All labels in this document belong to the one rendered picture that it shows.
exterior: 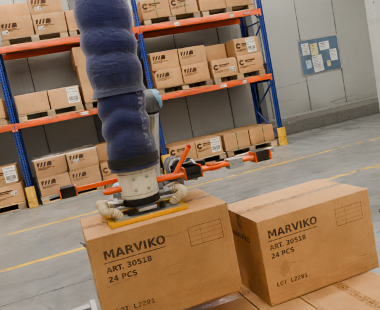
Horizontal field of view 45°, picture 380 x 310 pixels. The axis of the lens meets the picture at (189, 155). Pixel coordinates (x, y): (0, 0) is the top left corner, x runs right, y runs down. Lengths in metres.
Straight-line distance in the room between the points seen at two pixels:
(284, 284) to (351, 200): 0.50
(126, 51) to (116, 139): 0.37
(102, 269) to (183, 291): 0.36
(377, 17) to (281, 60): 7.41
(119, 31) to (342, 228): 1.34
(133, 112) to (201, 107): 9.14
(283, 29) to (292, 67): 0.99
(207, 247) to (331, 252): 0.62
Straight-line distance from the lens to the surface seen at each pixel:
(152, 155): 1.96
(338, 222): 2.26
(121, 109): 1.92
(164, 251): 1.92
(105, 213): 1.93
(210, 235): 1.96
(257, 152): 2.17
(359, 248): 2.37
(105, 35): 1.92
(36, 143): 10.44
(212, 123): 11.13
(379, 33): 4.73
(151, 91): 2.64
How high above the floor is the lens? 1.55
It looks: 8 degrees down
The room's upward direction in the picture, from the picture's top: 11 degrees counter-clockwise
